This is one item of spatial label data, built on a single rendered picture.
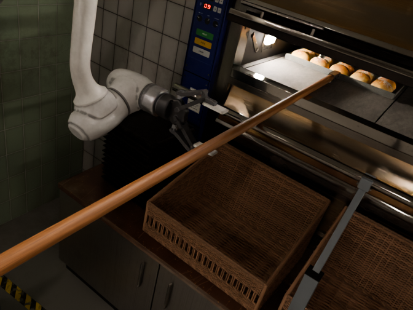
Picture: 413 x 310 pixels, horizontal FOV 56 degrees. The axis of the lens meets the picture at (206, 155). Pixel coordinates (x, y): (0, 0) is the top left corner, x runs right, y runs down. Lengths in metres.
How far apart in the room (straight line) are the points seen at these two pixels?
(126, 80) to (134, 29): 0.83
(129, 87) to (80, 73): 0.16
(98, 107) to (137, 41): 0.93
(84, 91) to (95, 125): 0.10
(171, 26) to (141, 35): 0.19
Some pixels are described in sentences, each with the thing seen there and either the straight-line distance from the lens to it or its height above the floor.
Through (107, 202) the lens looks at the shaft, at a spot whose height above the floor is 1.20.
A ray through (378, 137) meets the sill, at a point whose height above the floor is 1.16.
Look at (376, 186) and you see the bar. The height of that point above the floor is 1.16.
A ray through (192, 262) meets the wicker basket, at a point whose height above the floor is 0.60.
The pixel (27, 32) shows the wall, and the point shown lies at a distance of 2.06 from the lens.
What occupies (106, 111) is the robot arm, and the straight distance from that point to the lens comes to 1.14.
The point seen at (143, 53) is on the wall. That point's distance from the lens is 2.00.
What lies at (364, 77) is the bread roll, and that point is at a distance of 1.97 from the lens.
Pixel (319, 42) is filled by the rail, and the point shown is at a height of 1.43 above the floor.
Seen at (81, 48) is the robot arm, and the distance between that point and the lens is 1.12.
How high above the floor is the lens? 1.69
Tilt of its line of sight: 31 degrees down
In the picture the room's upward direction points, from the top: 14 degrees clockwise
